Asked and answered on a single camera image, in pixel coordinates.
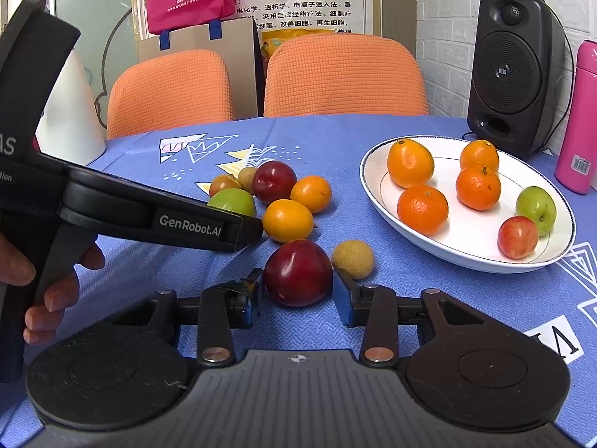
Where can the small kumquat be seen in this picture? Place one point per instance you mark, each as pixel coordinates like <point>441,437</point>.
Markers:
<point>288,220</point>
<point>311,194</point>

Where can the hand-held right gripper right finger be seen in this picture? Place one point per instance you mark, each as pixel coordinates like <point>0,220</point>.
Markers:
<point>341,298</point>

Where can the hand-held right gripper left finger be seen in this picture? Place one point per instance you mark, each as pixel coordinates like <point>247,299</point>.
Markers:
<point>256,298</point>

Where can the white oval plate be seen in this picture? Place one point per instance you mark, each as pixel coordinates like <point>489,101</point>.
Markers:
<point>466,238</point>

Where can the pink bottle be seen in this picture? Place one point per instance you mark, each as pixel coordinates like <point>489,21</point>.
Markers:
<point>583,116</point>

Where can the smooth orange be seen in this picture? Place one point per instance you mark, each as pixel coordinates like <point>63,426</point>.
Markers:
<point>479,154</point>
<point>409,163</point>

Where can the pink red plum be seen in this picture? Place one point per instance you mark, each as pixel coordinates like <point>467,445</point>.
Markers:
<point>517,238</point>

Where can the red green plum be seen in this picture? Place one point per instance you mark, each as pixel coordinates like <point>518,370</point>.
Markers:
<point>224,184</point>

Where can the white thermos jug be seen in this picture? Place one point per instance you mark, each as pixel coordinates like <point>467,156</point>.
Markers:
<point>70,116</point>

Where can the blue printed tablecloth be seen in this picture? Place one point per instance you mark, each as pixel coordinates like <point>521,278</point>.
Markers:
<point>326,149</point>

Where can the yellow snack bag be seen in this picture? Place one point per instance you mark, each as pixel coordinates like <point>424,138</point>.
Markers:
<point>275,42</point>

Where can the person's left hand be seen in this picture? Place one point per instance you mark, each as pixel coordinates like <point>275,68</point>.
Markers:
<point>14,261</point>

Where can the deep orange tangerine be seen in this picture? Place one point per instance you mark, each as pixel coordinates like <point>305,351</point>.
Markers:
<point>478,189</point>
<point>422,210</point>

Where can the wall poster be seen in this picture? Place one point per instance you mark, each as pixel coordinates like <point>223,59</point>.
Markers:
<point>303,4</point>

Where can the dark red plum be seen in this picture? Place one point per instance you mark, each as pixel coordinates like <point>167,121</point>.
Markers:
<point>274,182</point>
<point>297,273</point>

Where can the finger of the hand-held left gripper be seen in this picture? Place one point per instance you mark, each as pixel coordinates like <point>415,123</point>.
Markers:
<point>242,235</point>

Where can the brown longan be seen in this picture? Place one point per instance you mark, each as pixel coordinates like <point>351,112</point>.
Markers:
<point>353,259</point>
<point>247,178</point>

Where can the frosted glass panel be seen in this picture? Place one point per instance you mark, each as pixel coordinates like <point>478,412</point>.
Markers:
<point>102,9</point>

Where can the orange chair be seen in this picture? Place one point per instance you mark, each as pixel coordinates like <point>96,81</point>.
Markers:
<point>168,93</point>
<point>345,79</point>

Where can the black speaker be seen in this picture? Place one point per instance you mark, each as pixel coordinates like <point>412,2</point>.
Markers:
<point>508,74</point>

